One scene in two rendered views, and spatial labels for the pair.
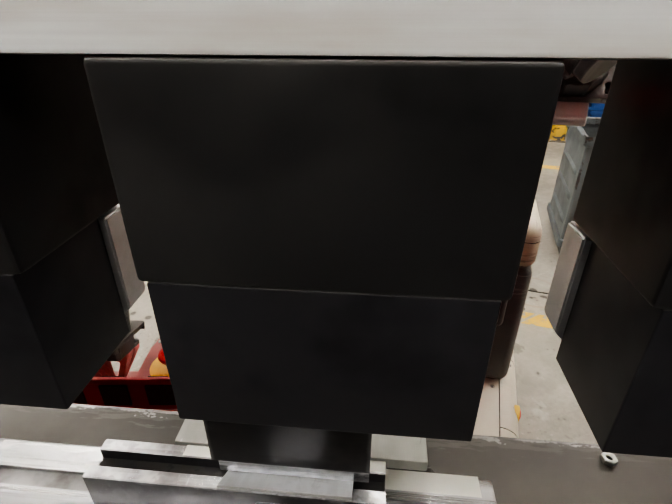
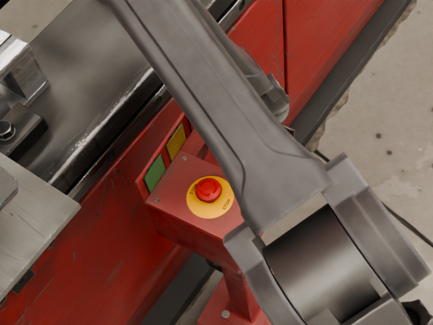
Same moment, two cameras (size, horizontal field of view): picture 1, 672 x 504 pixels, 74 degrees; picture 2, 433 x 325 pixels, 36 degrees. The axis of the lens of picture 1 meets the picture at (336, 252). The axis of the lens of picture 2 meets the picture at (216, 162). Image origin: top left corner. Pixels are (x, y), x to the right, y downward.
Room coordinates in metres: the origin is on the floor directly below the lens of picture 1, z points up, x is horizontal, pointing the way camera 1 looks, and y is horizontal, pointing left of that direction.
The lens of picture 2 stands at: (0.85, -0.10, 1.67)
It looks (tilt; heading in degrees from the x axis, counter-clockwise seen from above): 59 degrees down; 130
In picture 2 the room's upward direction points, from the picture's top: 12 degrees counter-clockwise
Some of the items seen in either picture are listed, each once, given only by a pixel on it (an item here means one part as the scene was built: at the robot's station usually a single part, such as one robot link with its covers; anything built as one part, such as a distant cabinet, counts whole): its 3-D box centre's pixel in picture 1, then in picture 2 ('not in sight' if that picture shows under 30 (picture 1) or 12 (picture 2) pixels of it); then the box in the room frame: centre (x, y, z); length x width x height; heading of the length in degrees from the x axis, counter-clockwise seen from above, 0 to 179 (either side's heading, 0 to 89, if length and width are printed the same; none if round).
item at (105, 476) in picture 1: (238, 483); not in sight; (0.19, 0.07, 0.98); 0.20 x 0.03 x 0.03; 85
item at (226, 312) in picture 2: not in sight; (247, 307); (0.52, 0.30, 0.13); 0.10 x 0.10 x 0.01; 0
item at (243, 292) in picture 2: not in sight; (239, 265); (0.52, 0.30, 0.39); 0.05 x 0.05 x 0.54; 0
